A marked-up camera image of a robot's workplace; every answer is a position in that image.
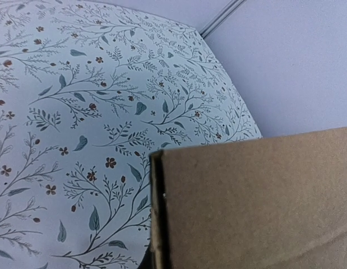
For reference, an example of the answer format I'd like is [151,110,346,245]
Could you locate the brown cardboard box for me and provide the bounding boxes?
[150,127,347,268]

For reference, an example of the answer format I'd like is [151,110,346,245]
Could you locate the floral patterned table mat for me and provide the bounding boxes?
[0,1,261,268]

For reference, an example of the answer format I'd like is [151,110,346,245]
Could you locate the right aluminium frame post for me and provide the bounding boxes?
[199,0,246,39]

